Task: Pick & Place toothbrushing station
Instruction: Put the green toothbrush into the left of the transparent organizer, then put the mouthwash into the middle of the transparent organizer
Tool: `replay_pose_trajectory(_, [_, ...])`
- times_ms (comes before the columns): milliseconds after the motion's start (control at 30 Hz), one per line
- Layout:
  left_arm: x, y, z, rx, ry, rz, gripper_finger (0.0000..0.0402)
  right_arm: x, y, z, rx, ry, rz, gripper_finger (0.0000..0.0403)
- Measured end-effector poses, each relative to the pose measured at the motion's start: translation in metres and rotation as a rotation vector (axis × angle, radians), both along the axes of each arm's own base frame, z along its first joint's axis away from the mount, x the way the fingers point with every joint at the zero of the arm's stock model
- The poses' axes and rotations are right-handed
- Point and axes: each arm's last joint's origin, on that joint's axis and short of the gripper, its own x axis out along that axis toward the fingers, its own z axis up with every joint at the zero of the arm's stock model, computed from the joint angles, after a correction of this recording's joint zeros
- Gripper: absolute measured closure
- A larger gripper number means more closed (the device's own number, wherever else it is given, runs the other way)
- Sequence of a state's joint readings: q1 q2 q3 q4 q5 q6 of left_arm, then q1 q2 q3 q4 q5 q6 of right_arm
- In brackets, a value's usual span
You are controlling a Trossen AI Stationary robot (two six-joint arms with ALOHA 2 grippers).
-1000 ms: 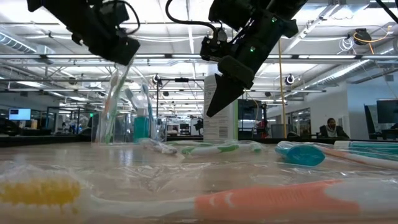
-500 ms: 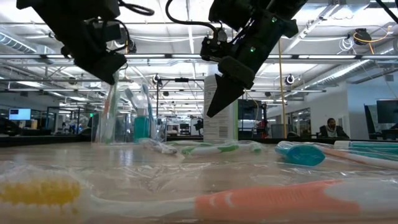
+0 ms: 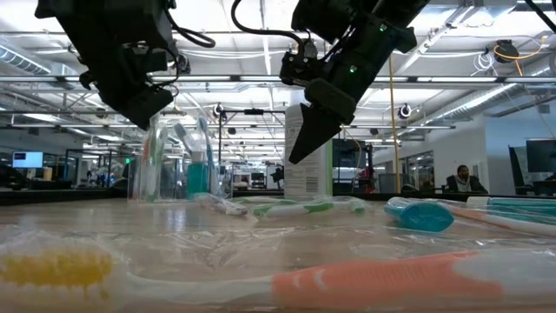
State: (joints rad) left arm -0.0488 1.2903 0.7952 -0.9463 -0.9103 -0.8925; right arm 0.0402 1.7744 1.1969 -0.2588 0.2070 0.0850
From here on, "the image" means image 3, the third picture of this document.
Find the black cabinet with red parts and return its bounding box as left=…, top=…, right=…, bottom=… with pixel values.
left=332, top=138, right=375, bottom=195

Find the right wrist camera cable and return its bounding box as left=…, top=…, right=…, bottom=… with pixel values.
left=229, top=0, right=308, bottom=51

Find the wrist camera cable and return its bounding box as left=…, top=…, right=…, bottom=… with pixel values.
left=229, top=0, right=308, bottom=51
left=162, top=12, right=217, bottom=50

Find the dark monitor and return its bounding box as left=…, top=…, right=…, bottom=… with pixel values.
left=525, top=137, right=556, bottom=175

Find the grey bin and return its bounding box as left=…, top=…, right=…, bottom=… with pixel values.
left=377, top=172, right=399, bottom=195

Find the monitor with blue screen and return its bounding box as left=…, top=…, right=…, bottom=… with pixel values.
left=11, top=150, right=45, bottom=170

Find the black ceiling cable reel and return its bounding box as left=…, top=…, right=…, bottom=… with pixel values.
left=493, top=38, right=521, bottom=64

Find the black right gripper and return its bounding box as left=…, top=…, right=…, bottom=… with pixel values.
left=288, top=12, right=418, bottom=164

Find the black background rig frame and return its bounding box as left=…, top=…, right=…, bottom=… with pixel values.
left=218, top=108, right=288, bottom=192

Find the purple white toothbrush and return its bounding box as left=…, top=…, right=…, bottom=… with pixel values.
left=193, top=192, right=251, bottom=217

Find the teal toothbrush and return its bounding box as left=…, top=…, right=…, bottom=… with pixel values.
left=465, top=195, right=556, bottom=227

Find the clear acrylic toothbrush holder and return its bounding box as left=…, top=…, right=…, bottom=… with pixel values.
left=126, top=115, right=222, bottom=203

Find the black aluminium table frame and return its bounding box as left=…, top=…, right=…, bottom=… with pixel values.
left=0, top=187, right=556, bottom=206

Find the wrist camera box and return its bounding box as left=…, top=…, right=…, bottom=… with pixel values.
left=129, top=43, right=170, bottom=75
left=279, top=37, right=334, bottom=88

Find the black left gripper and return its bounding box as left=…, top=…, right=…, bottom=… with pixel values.
left=80, top=45, right=179, bottom=130

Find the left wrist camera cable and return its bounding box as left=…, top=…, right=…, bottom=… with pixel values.
left=162, top=12, right=217, bottom=50

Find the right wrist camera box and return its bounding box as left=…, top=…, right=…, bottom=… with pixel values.
left=279, top=37, right=334, bottom=88

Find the person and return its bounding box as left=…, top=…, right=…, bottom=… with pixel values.
left=445, top=163, right=488, bottom=195

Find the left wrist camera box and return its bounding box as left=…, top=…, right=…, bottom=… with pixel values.
left=129, top=43, right=170, bottom=75

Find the white wipes canister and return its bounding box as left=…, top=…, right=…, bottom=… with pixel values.
left=283, top=103, right=334, bottom=199

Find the blue white toothbrush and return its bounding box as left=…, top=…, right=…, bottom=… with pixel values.
left=196, top=116, right=221, bottom=196
left=172, top=121, right=205, bottom=175

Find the small blue mouthwash bottle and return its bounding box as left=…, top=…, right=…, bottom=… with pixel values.
left=186, top=150, right=210, bottom=200
left=383, top=196, right=456, bottom=234

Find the black camera on tripod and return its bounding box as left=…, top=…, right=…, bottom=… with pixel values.
left=269, top=164, right=286, bottom=191

